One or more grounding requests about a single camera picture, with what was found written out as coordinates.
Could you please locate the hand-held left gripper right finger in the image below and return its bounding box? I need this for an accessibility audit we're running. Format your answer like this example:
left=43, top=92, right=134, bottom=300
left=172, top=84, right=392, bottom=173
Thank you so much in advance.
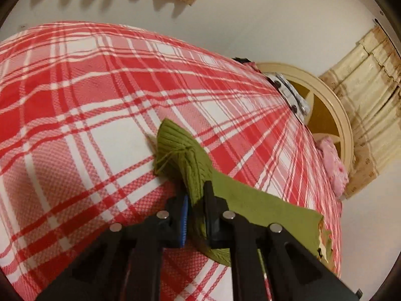
left=203, top=180, right=364, bottom=301

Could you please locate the red plaid blanket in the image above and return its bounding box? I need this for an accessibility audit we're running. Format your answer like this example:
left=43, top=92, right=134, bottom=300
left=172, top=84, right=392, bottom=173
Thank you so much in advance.
left=0, top=21, right=343, bottom=301

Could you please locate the silver patterned pouch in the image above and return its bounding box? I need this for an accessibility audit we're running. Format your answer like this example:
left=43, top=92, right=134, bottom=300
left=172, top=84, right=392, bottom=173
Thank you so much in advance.
left=265, top=72, right=311, bottom=123

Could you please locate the beige pleated curtain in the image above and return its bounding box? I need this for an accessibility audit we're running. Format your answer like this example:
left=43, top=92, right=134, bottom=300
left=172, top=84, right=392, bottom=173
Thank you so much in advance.
left=318, top=27, right=401, bottom=199

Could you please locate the green knitted sweater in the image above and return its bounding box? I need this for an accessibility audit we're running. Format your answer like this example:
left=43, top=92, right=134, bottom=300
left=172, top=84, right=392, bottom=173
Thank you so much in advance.
left=152, top=118, right=333, bottom=268

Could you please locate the pink floral pillow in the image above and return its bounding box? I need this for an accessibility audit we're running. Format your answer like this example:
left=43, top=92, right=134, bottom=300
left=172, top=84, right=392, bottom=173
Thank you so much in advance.
left=316, top=136, right=349, bottom=196

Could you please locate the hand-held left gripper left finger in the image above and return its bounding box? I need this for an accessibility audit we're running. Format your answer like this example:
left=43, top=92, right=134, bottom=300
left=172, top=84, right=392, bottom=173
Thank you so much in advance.
left=37, top=194, right=190, bottom=301

